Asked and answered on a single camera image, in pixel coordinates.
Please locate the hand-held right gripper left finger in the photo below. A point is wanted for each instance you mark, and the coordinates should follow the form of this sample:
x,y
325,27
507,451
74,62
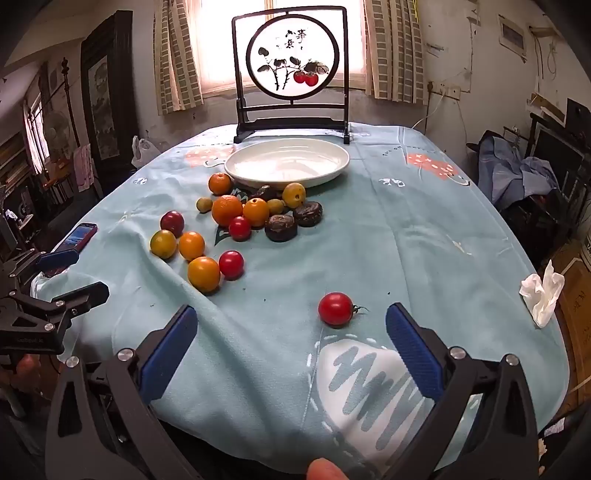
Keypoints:
x,y
168,355

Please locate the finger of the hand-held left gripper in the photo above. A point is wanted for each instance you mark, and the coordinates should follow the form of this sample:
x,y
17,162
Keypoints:
x,y
57,259
81,295

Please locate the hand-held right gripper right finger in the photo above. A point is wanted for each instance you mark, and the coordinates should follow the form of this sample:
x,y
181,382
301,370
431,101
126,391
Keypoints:
x,y
413,350

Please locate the red cherry tomato with stem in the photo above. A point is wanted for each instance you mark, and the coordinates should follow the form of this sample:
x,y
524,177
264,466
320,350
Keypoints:
x,y
335,309

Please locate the yellow green tomato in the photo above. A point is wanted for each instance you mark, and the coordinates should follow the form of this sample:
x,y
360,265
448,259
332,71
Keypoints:
x,y
163,243

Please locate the dark red cherry tomato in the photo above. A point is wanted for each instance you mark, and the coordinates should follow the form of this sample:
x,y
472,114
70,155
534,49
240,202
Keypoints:
x,y
172,223

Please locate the small green fruit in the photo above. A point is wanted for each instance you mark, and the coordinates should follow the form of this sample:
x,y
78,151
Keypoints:
x,y
276,206
204,204

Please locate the large orange tangerine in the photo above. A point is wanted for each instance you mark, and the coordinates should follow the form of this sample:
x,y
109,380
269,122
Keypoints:
x,y
226,210

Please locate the dark brown round fruit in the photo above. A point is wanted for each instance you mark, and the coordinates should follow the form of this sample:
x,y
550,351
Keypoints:
x,y
280,228
308,213

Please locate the small orange kumquat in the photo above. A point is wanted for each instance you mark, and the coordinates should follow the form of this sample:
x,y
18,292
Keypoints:
x,y
219,183

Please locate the dark brown date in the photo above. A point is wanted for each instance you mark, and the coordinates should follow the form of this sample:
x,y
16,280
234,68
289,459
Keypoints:
x,y
265,191

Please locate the white oval plate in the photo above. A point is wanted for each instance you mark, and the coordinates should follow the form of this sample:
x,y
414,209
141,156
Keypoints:
x,y
286,161

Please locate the person's left hand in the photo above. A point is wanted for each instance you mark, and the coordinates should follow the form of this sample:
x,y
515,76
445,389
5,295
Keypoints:
x,y
25,368

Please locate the person's right hand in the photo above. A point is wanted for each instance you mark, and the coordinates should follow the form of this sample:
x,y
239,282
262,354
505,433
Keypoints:
x,y
325,470

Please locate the smartphone in red case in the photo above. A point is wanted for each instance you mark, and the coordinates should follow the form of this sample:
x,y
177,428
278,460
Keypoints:
x,y
76,236

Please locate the pink hanging cloth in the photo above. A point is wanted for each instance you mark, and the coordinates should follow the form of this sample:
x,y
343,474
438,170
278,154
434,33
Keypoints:
x,y
83,167

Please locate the light blue printed tablecloth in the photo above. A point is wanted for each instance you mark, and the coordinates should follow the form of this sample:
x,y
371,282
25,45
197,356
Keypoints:
x,y
369,240

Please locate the standing fan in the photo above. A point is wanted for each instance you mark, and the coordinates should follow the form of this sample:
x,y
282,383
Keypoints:
x,y
57,134

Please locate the white plastic bag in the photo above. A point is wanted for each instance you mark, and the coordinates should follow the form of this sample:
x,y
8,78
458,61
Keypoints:
x,y
145,152

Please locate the crumpled white tissue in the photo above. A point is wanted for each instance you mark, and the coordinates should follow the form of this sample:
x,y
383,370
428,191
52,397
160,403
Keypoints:
x,y
542,293

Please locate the blue cloth pile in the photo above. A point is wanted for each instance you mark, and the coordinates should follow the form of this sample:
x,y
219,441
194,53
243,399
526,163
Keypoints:
x,y
517,170

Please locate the checked beige curtain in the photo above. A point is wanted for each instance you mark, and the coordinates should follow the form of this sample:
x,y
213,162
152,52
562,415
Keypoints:
x,y
178,55
395,50

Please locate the bright window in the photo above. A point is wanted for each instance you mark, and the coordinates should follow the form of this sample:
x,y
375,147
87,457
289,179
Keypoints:
x,y
217,46

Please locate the black framed painted table screen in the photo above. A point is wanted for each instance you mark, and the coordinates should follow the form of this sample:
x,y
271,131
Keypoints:
x,y
291,60

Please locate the dark framed wall painting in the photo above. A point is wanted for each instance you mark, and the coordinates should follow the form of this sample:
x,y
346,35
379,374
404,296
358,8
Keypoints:
x,y
108,87

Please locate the white wall vent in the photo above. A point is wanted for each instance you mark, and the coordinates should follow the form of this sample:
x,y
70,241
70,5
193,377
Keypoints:
x,y
511,37

